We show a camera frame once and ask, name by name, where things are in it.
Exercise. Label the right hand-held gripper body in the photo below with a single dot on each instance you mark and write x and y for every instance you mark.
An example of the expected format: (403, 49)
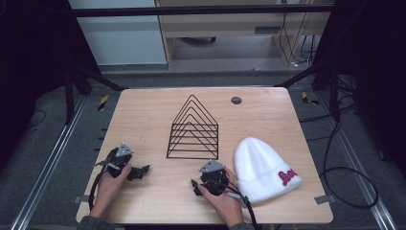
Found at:
(213, 179)

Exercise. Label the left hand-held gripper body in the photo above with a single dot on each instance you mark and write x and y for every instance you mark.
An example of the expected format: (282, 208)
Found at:
(120, 157)

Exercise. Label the person's right hand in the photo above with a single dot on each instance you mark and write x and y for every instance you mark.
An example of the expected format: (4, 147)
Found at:
(223, 206)

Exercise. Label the person's left hand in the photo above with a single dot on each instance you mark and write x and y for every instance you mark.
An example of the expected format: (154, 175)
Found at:
(108, 191)

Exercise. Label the white knit beanie hat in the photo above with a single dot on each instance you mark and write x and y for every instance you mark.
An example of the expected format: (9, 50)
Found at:
(261, 169)

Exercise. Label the yellow black striped tape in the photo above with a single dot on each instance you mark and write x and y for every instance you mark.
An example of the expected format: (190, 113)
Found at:
(103, 103)
(308, 99)

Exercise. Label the grey tape piece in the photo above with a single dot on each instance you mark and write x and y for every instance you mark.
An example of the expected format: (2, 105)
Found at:
(80, 199)
(325, 199)

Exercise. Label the black metal stand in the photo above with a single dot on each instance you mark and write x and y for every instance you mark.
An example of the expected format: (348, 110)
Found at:
(69, 96)
(333, 92)

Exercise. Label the grey round table grommet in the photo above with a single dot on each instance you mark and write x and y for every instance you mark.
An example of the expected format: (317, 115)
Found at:
(236, 100)

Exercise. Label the white cabinet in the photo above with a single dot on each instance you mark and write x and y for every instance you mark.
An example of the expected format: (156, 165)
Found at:
(121, 38)

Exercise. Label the black curtain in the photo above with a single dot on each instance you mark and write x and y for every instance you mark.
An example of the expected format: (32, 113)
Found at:
(32, 64)
(370, 64)

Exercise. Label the light wooden desk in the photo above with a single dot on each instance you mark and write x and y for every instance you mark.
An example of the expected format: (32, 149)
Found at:
(223, 27)

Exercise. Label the aluminium floor rail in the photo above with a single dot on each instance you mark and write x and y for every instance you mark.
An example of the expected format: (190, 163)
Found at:
(357, 163)
(48, 163)

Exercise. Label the black horizontal frame bar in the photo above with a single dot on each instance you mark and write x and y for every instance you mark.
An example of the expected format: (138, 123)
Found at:
(191, 10)

